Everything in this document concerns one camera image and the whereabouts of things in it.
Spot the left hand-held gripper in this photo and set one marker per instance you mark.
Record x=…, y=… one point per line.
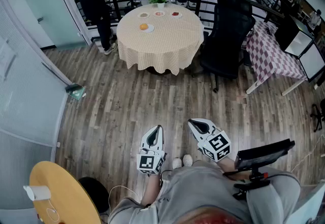
x=149, y=162

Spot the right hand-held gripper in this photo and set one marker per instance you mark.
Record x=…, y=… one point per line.
x=217, y=145

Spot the plate with orange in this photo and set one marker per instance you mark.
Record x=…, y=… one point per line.
x=150, y=29

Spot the golden bread bun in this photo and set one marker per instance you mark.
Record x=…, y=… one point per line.
x=143, y=26

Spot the person's left forearm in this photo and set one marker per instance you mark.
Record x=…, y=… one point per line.
x=153, y=187

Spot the person's right forearm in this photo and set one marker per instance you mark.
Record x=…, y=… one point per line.
x=228, y=167

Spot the small plate of red food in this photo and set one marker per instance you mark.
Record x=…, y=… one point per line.
x=176, y=14

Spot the small plate of pink slices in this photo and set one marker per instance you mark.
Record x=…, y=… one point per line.
x=160, y=14

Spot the small plate of grains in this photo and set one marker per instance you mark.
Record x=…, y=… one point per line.
x=144, y=15

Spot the person's left white shoe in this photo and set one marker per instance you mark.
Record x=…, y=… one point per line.
x=177, y=163

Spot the person's white shoe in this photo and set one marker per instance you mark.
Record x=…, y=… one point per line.
x=187, y=160
x=177, y=163

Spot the person's right white shoe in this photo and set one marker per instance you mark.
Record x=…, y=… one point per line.
x=187, y=160

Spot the person's grey clothing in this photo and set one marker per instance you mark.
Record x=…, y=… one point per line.
x=203, y=197

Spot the black round stool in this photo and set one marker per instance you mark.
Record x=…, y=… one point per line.
x=94, y=192

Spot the black mesh office chair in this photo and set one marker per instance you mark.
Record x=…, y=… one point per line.
x=228, y=40

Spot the yellow checked cloth round table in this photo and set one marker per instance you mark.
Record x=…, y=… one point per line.
x=165, y=42

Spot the purple checked cloth table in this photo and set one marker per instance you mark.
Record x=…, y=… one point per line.
x=269, y=55

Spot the round yellow wooden table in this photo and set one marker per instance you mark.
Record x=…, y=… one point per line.
x=66, y=192

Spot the small black office chair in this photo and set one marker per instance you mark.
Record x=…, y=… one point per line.
x=318, y=116

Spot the white cup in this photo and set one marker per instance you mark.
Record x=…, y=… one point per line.
x=38, y=192

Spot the black cabinet box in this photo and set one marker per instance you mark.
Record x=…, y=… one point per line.
x=289, y=32

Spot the white panel with black frame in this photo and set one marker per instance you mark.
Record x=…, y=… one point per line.
x=311, y=59

